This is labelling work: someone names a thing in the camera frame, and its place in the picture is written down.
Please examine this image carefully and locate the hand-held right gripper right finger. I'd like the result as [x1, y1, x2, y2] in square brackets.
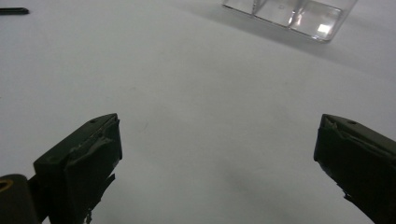
[313, 113, 396, 224]

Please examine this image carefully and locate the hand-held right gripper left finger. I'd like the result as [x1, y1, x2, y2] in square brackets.
[33, 113, 123, 224]

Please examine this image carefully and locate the clear plastic compartment box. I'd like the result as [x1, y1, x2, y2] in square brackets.
[221, 0, 359, 44]

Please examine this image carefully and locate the thin black pen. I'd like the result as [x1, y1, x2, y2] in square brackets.
[0, 7, 31, 16]

